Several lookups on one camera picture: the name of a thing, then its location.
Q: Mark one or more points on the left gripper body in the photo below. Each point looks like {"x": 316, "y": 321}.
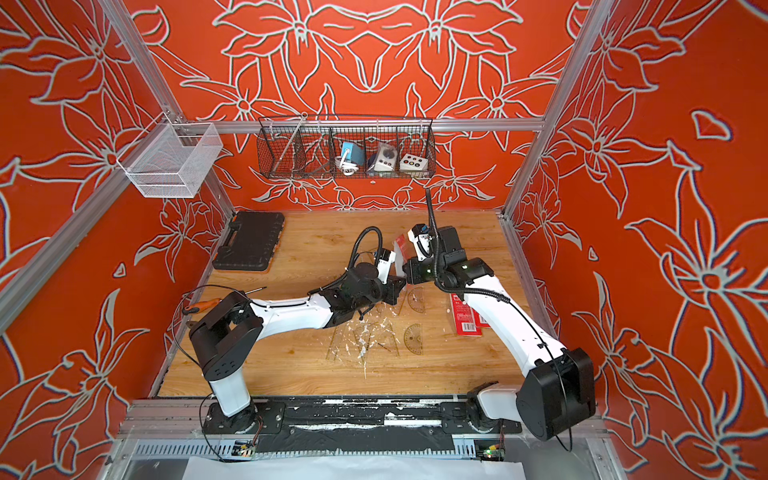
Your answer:
{"x": 388, "y": 292}

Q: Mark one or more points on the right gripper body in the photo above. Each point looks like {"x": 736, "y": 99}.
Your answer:
{"x": 421, "y": 271}

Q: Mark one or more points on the clear triangle ruler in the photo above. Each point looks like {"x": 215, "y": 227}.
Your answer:
{"x": 383, "y": 336}
{"x": 384, "y": 310}

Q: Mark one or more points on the clear protractor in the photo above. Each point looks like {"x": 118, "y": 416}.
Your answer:
{"x": 412, "y": 339}
{"x": 415, "y": 299}

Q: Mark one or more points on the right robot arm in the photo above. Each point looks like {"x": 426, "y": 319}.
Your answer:
{"x": 558, "y": 390}

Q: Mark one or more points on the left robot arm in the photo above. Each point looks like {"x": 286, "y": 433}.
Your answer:
{"x": 225, "y": 336}

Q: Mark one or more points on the white dotted cube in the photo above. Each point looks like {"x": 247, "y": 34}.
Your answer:
{"x": 412, "y": 164}

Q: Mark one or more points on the white grey device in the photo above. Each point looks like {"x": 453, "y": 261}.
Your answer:
{"x": 384, "y": 160}

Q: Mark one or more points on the blue white box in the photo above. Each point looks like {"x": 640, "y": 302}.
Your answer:
{"x": 352, "y": 153}

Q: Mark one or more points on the black tool case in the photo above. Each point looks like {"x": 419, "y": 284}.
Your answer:
{"x": 250, "y": 242}

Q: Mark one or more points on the white mesh basket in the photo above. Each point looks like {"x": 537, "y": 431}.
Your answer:
{"x": 170, "y": 162}

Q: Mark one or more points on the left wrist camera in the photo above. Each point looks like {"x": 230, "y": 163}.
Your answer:
{"x": 384, "y": 260}

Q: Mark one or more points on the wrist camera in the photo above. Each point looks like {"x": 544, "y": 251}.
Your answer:
{"x": 384, "y": 260}
{"x": 421, "y": 239}

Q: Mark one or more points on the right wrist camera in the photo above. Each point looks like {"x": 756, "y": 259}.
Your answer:
{"x": 421, "y": 239}

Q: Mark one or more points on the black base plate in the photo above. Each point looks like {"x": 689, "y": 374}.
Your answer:
{"x": 352, "y": 425}

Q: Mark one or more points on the black wire basket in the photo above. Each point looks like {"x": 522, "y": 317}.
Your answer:
{"x": 331, "y": 146}

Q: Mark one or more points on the orange handled screwdriver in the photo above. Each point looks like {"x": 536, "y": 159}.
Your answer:
{"x": 201, "y": 306}

